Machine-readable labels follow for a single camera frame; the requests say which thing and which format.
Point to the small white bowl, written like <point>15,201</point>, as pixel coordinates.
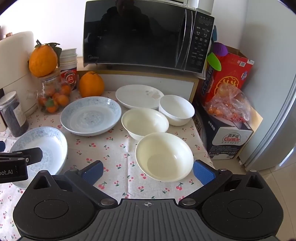
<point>177,109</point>

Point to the green plastic piece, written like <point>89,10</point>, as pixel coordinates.
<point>214,61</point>

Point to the blue patterned deep plate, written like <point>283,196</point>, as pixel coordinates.
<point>90,115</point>
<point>50,143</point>

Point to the round orange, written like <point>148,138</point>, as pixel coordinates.
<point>91,84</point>

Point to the white paper cup stack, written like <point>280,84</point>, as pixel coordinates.
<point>68,62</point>

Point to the white plate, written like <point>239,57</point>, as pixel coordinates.
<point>136,96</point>

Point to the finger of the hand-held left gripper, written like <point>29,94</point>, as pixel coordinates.
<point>1,146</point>
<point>32,155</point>

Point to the white appliance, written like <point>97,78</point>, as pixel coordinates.
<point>203,5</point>

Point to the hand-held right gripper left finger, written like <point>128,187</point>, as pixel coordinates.
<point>93,172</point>

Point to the glass jar of small oranges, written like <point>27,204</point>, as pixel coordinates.
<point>54,97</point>

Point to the black microwave oven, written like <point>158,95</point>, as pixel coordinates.
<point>138,34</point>

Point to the purple plastic toy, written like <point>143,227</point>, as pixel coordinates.
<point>219,49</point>

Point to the medium cream bowl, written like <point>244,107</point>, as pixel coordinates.
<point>144,122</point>

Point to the plastic bag of oranges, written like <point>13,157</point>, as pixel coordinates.
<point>226,102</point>

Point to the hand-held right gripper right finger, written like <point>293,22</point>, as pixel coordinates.
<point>204,172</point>

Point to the navy and white carton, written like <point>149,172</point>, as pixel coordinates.
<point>229,141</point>

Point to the large orange with leaves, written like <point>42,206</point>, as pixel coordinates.
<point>42,60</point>

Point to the clear jar dark contents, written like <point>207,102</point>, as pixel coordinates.
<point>13,115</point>

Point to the large cream bowl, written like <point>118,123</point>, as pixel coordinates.
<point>164,155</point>

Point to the cream kitchen appliance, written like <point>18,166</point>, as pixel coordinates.
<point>16,58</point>

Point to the cardboard sheet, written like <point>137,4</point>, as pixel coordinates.
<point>256,118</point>

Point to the red carton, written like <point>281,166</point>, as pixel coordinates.
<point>231,67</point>

